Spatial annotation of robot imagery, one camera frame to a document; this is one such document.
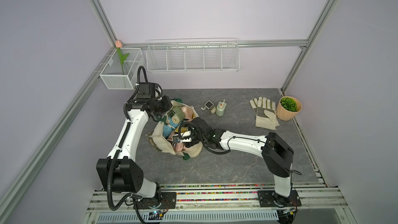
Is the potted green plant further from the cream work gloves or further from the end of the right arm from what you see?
the end of the right arm

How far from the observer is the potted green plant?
98 cm

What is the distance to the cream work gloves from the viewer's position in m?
1.02

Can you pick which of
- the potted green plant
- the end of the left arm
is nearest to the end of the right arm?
the end of the left arm

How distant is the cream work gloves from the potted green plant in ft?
0.15
